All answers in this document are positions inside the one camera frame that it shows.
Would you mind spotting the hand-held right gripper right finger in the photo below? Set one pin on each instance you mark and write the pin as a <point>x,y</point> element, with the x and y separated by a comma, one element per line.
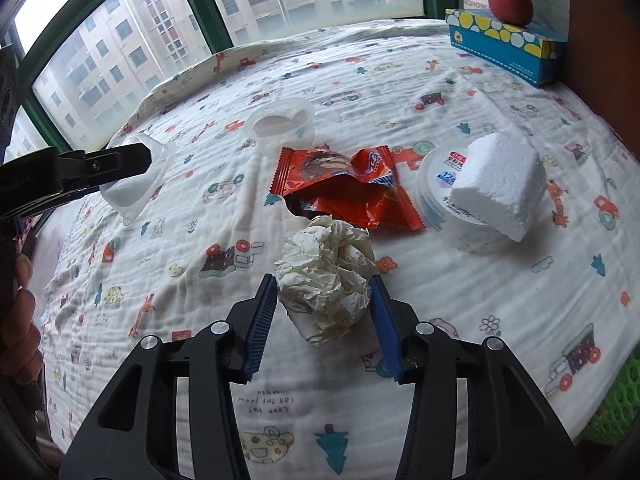
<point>385,325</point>

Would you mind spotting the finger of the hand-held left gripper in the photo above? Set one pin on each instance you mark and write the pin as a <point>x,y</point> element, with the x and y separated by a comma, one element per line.
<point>110,162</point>

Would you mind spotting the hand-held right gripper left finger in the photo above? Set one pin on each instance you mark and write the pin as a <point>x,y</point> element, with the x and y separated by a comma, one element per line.
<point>262,325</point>

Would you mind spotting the white paper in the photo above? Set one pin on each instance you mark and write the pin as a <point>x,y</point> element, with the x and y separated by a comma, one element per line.
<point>320,280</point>

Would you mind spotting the green plastic mesh basket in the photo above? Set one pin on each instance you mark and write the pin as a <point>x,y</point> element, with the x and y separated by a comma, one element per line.
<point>617,410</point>

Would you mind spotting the person's left hand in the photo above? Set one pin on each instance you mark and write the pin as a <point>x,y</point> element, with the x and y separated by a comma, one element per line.
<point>22,320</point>

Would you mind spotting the red snack wrapper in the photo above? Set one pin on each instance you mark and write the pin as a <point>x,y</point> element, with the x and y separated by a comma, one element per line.
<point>340,200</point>

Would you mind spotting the clear round labelled container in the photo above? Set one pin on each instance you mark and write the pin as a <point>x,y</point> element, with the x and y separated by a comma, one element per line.
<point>435,200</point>

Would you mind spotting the clear heart-shaped plastic cup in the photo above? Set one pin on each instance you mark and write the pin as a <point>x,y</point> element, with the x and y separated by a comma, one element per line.
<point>280,125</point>

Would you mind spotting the white foam block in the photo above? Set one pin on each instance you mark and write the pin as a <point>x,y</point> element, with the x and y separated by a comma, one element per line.
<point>500,185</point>

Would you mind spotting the printed cartoon blanket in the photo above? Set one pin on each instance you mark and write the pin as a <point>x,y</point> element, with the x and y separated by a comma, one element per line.
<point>350,110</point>

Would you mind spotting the blue spotted tissue box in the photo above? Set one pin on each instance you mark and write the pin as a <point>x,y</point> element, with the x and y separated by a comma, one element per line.
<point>500,46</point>

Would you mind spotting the red apple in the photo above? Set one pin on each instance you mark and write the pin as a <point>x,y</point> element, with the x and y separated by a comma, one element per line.
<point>510,4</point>

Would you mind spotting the brown wooden cabinet panel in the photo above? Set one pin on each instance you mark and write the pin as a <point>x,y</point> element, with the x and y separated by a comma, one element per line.
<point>600,10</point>

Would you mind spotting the green window frame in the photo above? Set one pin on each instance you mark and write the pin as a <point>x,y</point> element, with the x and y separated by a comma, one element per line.
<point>210,10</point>

